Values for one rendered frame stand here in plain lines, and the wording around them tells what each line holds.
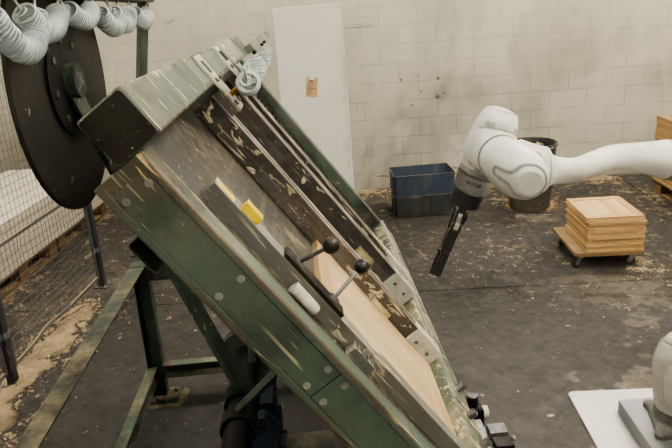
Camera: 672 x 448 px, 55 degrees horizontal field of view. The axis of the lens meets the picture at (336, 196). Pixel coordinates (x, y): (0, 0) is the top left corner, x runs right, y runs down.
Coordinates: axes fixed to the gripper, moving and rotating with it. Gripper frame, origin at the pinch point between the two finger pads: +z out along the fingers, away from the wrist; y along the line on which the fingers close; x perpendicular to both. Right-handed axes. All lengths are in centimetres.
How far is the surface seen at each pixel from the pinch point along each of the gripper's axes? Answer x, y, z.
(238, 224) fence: -45, 31, -4
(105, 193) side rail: -61, 60, -14
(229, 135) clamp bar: -66, -15, -7
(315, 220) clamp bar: -36.4, -21.3, 10.5
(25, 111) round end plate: -114, 7, 0
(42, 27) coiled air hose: -115, 5, -23
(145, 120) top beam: -57, 58, -28
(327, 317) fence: -20.4, 25.5, 12.1
